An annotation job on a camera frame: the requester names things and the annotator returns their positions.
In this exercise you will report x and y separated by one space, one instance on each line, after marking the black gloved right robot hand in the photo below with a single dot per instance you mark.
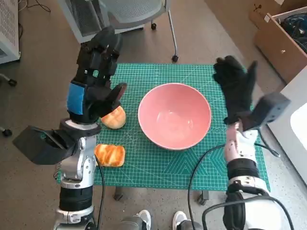
236 91

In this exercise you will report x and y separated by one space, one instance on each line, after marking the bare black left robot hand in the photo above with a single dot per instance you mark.
75 98

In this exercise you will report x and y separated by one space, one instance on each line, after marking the round toy bread roll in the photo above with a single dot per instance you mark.
115 118

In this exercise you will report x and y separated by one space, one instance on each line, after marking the pink bowl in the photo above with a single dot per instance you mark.
175 107

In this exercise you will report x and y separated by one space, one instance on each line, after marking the golden toy bread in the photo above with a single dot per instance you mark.
110 154

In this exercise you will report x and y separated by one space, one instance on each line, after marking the chair base with black casters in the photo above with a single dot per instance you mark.
10 82

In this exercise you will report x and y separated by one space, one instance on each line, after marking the white side table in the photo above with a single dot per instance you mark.
284 140

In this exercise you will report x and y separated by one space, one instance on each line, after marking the white rounded object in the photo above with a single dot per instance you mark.
301 122

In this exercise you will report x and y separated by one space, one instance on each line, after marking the printed cardboard box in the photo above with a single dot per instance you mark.
268 9

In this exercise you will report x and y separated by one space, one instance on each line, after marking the white perforated appliance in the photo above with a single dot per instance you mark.
8 24

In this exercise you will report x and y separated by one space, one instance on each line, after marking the black table leg foot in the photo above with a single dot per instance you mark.
202 197
118 194

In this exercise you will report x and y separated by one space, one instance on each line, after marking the grey mesh office chair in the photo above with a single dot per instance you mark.
139 9

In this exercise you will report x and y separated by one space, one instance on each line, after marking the green cutting mat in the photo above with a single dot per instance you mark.
156 172

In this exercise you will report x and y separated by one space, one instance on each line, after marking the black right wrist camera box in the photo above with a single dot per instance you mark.
271 107

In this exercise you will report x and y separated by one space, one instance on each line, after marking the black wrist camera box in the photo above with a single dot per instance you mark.
33 146
271 107

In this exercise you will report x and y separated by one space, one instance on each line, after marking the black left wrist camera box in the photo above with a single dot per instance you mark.
33 146

